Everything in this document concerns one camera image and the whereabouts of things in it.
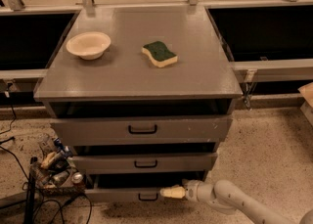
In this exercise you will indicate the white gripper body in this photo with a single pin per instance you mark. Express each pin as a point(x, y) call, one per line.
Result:
point(192, 189)

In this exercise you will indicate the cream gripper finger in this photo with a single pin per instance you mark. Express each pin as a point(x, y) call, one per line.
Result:
point(175, 192)

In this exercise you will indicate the grey bottom drawer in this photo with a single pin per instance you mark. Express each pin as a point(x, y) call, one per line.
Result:
point(135, 187)

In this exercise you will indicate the grey drawer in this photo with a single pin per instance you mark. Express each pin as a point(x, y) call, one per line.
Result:
point(152, 163)
point(135, 187)
point(141, 130)

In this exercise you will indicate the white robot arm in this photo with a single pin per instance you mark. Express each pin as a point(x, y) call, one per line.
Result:
point(225, 197)

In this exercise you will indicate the grey middle drawer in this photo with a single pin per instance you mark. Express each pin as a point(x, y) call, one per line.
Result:
point(152, 163)

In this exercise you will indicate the grey drawer cabinet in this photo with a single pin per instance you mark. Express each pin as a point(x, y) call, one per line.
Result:
point(152, 111)

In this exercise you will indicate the grey top drawer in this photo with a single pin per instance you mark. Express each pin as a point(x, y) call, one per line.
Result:
point(141, 130)

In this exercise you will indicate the silver can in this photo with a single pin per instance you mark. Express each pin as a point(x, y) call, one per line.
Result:
point(77, 178)

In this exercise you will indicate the tray of cluttered items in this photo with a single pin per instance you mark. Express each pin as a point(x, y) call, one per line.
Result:
point(52, 174)

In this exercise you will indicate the green yellow sponge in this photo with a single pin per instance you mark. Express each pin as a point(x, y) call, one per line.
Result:
point(159, 55)

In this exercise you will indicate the wooden box at right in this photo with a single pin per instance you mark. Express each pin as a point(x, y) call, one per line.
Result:
point(306, 92)

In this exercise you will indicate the white bowl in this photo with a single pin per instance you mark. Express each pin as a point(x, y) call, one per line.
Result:
point(89, 45)

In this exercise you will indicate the metal railing frame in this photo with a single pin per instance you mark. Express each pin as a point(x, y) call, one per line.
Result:
point(209, 64)

